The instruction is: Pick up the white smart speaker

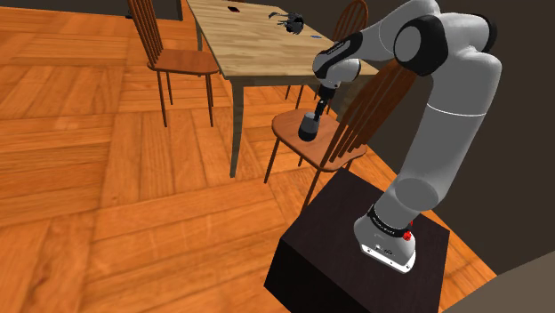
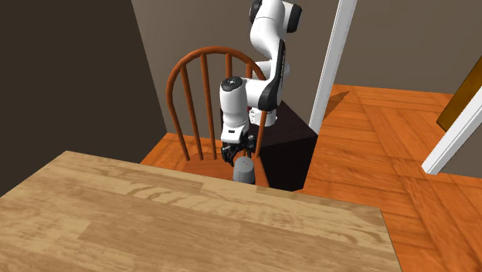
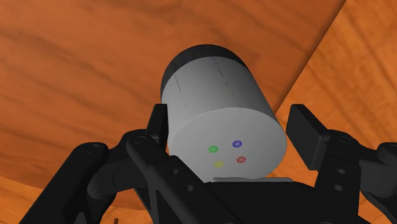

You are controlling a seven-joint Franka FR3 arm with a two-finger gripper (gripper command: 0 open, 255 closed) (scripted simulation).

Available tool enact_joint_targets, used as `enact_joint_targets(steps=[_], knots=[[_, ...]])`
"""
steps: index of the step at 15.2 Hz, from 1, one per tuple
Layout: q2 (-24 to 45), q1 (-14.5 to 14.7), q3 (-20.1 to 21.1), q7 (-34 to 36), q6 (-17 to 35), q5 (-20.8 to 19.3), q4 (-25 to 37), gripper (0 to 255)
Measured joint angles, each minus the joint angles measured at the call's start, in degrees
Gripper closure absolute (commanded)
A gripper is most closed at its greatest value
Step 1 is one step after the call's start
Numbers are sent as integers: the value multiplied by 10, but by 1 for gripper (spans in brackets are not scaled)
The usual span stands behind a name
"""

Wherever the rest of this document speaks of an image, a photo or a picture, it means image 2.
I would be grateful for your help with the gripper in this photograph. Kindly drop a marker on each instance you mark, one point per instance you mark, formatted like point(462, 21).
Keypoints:
point(241, 142)

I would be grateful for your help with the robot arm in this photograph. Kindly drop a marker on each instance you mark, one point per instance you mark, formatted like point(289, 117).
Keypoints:
point(234, 109)

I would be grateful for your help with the grey cup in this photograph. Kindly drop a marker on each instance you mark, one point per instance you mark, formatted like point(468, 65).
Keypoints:
point(244, 171)

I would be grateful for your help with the brown wooden spindle chair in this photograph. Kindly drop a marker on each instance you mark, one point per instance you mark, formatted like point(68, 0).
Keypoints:
point(211, 166)

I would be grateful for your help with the dark robot stand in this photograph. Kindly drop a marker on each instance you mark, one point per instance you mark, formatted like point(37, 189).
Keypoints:
point(290, 150)

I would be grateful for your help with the light wooden table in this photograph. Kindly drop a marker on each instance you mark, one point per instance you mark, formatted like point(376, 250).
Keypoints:
point(180, 229)

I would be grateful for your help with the white door frame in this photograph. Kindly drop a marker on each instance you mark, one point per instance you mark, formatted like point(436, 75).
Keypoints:
point(331, 64)

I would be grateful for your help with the brown door with white frame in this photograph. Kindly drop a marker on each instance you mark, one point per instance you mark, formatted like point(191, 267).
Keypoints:
point(457, 124)

